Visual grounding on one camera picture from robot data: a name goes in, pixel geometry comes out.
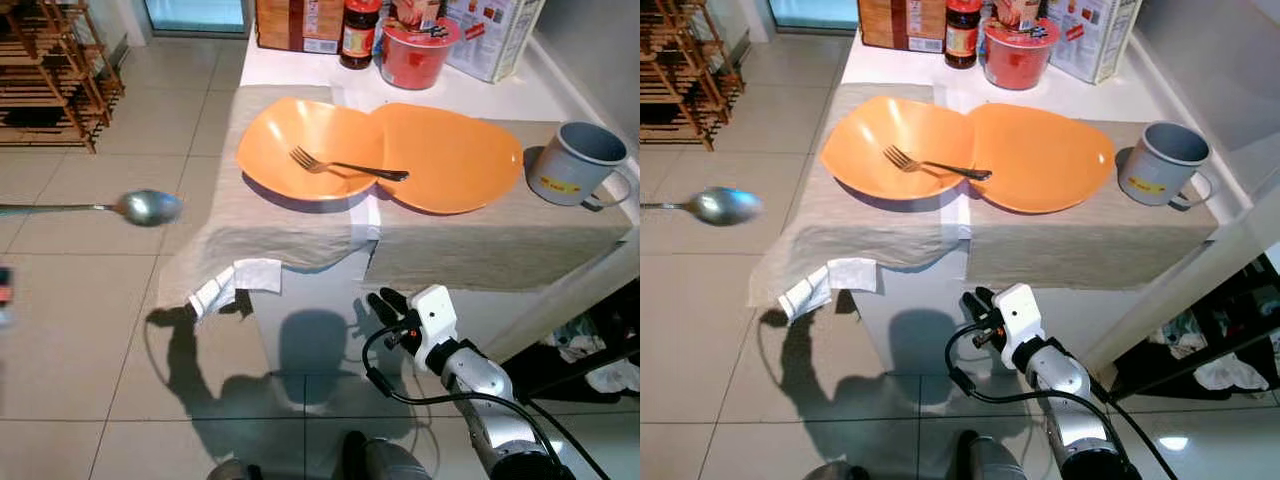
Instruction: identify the silver metal spoon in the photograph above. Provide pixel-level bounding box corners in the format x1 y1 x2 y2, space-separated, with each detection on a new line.
640 186 765 228
0 189 185 229

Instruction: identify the beige woven placemat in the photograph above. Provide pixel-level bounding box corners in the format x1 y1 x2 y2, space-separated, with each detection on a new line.
156 84 382 310
954 119 1222 292
361 119 641 294
747 82 974 310

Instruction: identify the white folded paper napkin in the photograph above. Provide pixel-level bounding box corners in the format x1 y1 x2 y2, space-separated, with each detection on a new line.
189 257 285 322
779 257 880 322

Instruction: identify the silver metal fork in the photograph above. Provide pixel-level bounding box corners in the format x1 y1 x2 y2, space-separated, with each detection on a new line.
882 145 994 183
289 145 412 184

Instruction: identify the orange plastic bowl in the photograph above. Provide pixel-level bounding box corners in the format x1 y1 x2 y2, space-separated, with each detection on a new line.
371 102 525 217
964 102 1117 216
819 95 977 202
235 96 387 204

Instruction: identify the grey blue mug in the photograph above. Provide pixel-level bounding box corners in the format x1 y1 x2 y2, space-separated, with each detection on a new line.
526 120 638 212
1116 121 1215 212

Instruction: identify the white crumpled cloth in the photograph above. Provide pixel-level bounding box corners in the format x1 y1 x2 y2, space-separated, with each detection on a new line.
1194 352 1271 393
585 357 641 395

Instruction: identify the red instant noodle cup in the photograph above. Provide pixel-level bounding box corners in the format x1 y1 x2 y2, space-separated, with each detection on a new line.
377 14 464 92
981 14 1062 92

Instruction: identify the dark sauce jar red lid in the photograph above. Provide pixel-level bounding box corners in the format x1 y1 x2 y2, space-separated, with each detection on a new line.
337 0 384 72
943 0 986 70

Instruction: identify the white printed carton box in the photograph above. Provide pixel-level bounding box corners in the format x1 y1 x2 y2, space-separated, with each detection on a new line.
1044 0 1145 85
444 0 547 85

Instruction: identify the brown carton with label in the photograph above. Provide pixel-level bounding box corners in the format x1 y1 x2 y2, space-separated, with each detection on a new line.
254 0 347 55
857 0 950 54

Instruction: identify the glass door pane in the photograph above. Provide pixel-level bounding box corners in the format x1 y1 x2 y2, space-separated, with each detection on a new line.
767 0 862 32
144 0 250 35

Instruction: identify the wooden slatted shoe rack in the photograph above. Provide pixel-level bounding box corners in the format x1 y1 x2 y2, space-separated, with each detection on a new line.
640 0 747 152
0 0 127 154

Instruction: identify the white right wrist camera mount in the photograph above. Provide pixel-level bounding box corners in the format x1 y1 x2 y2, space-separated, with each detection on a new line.
407 284 460 374
992 282 1047 370

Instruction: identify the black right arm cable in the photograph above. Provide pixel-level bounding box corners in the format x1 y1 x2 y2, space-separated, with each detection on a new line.
361 323 612 480
944 320 1182 480

